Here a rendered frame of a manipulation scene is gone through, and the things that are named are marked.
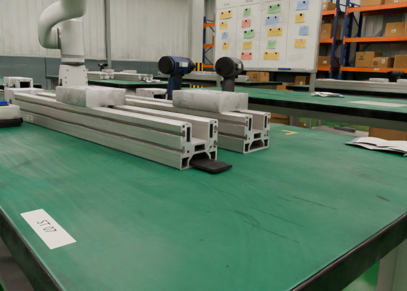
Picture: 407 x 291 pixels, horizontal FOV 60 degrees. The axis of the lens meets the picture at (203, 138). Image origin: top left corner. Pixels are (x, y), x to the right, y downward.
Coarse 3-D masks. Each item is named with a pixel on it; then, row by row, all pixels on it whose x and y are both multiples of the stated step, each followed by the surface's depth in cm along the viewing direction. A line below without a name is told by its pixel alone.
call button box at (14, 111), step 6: (0, 108) 98; (6, 108) 99; (12, 108) 101; (18, 108) 102; (0, 114) 98; (6, 114) 100; (12, 114) 101; (18, 114) 102; (0, 120) 99; (6, 120) 100; (12, 120) 101; (18, 120) 102; (0, 126) 99; (6, 126) 100; (12, 126) 101
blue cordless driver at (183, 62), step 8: (168, 56) 114; (176, 56) 117; (160, 64) 113; (168, 64) 112; (176, 64) 114; (184, 64) 117; (192, 64) 122; (168, 72) 113; (176, 72) 116; (184, 72) 120; (168, 80) 117; (176, 80) 117; (168, 88) 117; (176, 88) 118; (168, 96) 117
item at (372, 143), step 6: (360, 138) 92; (366, 138) 91; (372, 138) 91; (378, 138) 92; (360, 144) 87; (366, 144) 87; (372, 144) 87; (378, 144) 85; (384, 144) 84; (390, 144) 84; (396, 144) 83; (402, 144) 83; (396, 150) 81; (402, 150) 79
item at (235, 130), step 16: (128, 96) 116; (176, 112) 92; (192, 112) 86; (208, 112) 83; (224, 112) 81; (240, 112) 85; (256, 112) 82; (224, 128) 80; (240, 128) 77; (256, 128) 83; (224, 144) 80; (240, 144) 77; (256, 144) 84
